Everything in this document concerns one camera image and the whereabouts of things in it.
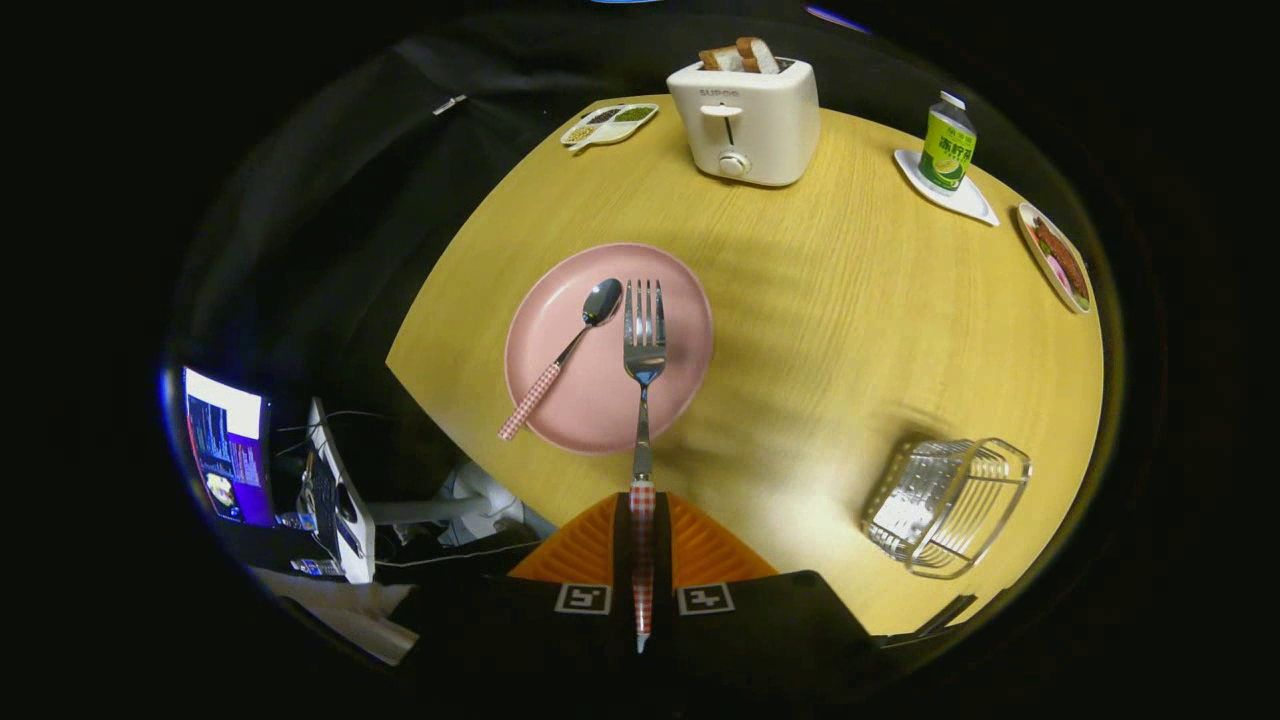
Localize white coaster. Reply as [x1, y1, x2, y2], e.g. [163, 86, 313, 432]
[894, 149, 1001, 227]

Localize lit computer monitor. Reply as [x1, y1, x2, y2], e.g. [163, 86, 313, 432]
[182, 367, 275, 528]

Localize fork with red checked handle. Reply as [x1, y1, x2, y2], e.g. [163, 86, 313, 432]
[623, 279, 668, 654]

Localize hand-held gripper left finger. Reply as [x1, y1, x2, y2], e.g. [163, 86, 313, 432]
[388, 492, 646, 707]

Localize white plate with food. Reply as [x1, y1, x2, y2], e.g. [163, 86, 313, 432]
[1017, 202, 1093, 315]

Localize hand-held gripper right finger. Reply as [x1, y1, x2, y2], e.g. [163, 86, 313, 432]
[650, 492, 873, 707]

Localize white toaster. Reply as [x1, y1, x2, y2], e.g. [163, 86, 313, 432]
[667, 57, 821, 188]

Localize green label drink bottle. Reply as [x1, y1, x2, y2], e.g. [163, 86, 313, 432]
[918, 91, 978, 193]

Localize pink plate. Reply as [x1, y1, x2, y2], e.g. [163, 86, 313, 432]
[504, 243, 715, 456]

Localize white divided condiment tray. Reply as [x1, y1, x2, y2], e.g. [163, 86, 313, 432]
[560, 103, 660, 153]

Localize white-backed monitor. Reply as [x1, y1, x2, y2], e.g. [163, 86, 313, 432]
[305, 398, 377, 584]

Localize metal wire basket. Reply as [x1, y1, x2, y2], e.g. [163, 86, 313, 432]
[862, 436, 1033, 580]

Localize spoon with red checked handle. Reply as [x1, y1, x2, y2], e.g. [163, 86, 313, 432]
[498, 278, 624, 442]

